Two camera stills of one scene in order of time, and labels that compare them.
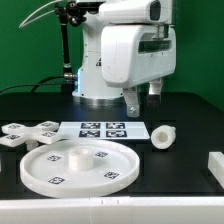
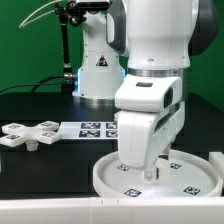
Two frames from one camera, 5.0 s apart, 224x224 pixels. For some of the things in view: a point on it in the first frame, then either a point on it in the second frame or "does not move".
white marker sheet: (103, 130) does not move
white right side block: (216, 166) does not move
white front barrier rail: (114, 210) does not move
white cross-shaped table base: (15, 134) does not move
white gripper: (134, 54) → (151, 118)
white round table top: (79, 168) → (181, 175)
